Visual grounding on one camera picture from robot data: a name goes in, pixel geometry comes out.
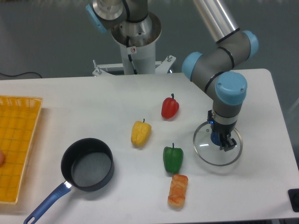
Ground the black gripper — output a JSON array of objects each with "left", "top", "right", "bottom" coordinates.
[{"left": 207, "top": 111, "right": 237, "bottom": 152}]

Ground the glass lid blue knob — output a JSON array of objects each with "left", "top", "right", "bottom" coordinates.
[{"left": 193, "top": 121, "right": 243, "bottom": 167}]

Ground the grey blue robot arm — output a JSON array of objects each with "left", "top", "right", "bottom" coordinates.
[{"left": 85, "top": 0, "right": 259, "bottom": 151}]

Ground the green bell pepper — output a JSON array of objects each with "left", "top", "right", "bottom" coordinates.
[{"left": 163, "top": 143, "right": 184, "bottom": 174}]

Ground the red bell pepper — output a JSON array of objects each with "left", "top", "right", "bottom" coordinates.
[{"left": 161, "top": 93, "right": 179, "bottom": 119}]

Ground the orange toast bread piece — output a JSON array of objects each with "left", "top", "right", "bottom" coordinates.
[{"left": 168, "top": 174, "right": 188, "bottom": 208}]

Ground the black device at table edge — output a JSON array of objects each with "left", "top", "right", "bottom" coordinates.
[{"left": 288, "top": 189, "right": 299, "bottom": 212}]

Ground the yellow bell pepper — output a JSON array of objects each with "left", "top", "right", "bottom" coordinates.
[{"left": 131, "top": 119, "right": 152, "bottom": 148}]

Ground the yellow woven basket tray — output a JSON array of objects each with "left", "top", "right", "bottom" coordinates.
[{"left": 0, "top": 95, "right": 43, "bottom": 204}]

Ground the black saucepan blue handle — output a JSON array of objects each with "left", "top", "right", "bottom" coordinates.
[{"left": 24, "top": 138, "right": 114, "bottom": 224}]

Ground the black cable on floor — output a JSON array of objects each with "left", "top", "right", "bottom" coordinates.
[{"left": 0, "top": 71, "right": 43, "bottom": 78}]

